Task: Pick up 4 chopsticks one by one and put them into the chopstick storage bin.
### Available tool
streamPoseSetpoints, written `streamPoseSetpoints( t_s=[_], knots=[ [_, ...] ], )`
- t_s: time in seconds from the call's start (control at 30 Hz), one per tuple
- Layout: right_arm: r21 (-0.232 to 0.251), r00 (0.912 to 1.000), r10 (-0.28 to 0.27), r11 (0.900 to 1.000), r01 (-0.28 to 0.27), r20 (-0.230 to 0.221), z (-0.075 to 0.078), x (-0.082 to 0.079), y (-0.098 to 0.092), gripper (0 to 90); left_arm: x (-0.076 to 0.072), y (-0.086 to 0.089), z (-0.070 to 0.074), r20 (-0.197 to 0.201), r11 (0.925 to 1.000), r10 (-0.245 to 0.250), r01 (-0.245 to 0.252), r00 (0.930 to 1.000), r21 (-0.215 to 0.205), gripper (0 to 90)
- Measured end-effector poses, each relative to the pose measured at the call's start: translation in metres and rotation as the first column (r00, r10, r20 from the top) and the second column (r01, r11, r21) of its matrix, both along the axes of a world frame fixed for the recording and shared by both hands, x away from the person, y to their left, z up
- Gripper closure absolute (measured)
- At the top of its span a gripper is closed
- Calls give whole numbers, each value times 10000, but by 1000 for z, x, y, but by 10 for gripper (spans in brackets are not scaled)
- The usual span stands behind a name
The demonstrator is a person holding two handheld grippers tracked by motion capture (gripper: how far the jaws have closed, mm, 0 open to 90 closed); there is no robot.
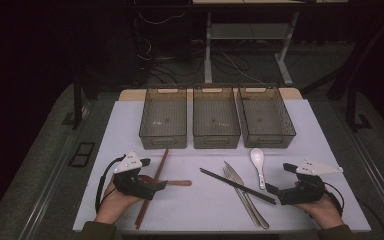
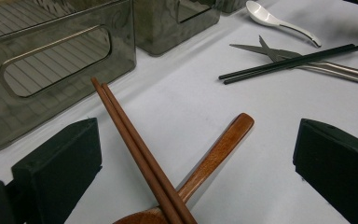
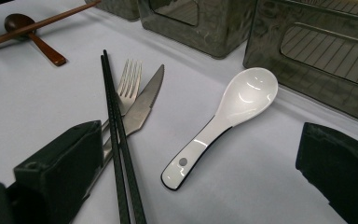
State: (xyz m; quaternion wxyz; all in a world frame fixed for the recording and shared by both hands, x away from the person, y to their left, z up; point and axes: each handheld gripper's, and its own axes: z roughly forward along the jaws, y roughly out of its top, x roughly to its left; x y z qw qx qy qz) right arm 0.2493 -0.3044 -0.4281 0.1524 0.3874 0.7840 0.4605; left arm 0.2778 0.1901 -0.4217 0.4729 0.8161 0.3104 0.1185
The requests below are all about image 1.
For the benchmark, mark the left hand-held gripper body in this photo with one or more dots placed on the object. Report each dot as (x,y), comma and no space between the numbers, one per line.
(133,185)

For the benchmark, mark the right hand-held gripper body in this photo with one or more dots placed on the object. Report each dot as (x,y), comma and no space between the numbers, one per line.
(305,191)

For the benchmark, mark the brown wooden spoon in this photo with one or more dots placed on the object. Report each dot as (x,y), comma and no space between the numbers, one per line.
(178,182)

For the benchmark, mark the black chopstick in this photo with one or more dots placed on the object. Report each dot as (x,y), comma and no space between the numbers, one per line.
(246,190)
(220,177)

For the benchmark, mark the white ceramic spoon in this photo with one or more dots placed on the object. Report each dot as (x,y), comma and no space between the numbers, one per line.
(257,158)

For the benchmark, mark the silver metal forks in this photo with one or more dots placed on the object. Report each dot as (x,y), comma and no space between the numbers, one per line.
(238,181)

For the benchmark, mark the transparent grey plastic bin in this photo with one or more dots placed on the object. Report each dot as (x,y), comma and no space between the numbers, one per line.
(266,120)
(216,120)
(163,120)

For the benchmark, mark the metal fork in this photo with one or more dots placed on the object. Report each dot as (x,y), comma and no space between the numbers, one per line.
(228,175)

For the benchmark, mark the person's left hand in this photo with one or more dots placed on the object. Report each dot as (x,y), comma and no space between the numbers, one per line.
(115,203)

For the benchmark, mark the person's right hand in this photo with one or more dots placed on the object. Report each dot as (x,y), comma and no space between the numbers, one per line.
(325,211)

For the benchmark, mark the white table mat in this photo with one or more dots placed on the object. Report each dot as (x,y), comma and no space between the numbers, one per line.
(196,206)

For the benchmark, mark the black metal stand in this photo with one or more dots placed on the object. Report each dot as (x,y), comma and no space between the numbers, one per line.
(351,100)

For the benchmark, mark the black floor outlet frame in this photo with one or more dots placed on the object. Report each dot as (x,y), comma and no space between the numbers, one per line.
(81,154)

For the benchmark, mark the metal floor rail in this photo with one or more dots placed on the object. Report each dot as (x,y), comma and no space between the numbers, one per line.
(46,196)
(380,180)

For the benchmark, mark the white desk frame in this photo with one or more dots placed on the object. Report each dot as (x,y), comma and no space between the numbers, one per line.
(246,31)

